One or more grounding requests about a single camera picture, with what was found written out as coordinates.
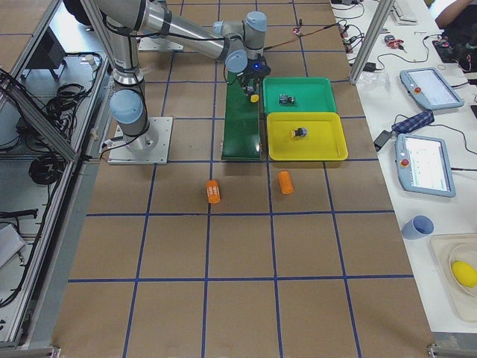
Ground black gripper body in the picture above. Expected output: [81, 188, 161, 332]
[236, 72, 263, 92]

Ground yellow push button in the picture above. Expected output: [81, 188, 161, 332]
[291, 127, 309, 138]
[245, 86, 259, 103]

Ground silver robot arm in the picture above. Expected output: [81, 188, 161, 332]
[64, 1, 271, 105]

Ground green conveyor belt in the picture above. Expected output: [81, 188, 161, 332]
[221, 71, 262, 161]

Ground green plastic tray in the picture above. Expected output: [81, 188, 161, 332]
[262, 77, 337, 114]

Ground yellow plastic tray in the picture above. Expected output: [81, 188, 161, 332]
[267, 112, 348, 161]

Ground clear plastic bag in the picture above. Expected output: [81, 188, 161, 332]
[356, 72, 391, 92]

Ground black power adapter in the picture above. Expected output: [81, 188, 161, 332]
[373, 130, 392, 152]

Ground plaid blue pouch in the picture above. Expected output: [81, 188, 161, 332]
[391, 110, 435, 134]

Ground upper teach pendant tablet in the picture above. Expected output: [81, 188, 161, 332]
[399, 67, 464, 110]

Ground teach pendant tablet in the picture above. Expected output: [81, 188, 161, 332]
[399, 67, 464, 110]
[395, 134, 456, 198]

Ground lower teach pendant tablet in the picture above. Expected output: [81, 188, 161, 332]
[395, 134, 456, 198]

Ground blue plastic cup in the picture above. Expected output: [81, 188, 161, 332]
[401, 215, 435, 240]

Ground yellow lemon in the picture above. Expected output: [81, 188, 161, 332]
[451, 260, 476, 288]

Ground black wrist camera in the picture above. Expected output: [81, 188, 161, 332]
[244, 56, 271, 78]

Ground red black conveyor cable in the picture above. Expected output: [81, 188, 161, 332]
[264, 22, 341, 51]

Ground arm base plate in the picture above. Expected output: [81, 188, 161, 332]
[138, 37, 184, 52]
[107, 117, 173, 165]

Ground aluminium frame post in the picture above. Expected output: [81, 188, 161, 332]
[349, 0, 394, 84]

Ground coiled black cables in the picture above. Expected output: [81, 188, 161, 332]
[0, 84, 94, 185]

